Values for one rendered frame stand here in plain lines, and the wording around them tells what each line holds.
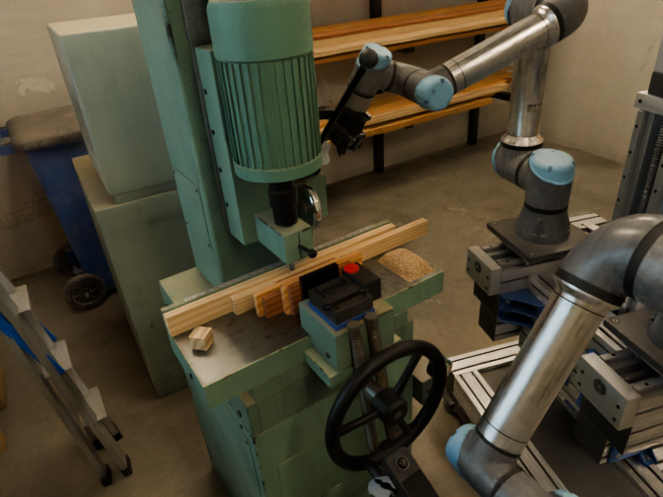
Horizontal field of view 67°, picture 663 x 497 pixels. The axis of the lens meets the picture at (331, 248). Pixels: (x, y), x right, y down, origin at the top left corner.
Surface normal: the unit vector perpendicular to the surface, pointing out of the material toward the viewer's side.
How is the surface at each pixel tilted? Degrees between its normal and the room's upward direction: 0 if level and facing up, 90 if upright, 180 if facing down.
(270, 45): 90
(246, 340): 0
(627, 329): 0
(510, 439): 68
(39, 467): 0
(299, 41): 90
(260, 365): 90
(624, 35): 90
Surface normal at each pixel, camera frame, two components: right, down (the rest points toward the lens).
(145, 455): -0.07, -0.86
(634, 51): -0.86, 0.31
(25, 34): 0.51, 0.41
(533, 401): -0.18, 0.15
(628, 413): 0.27, 0.48
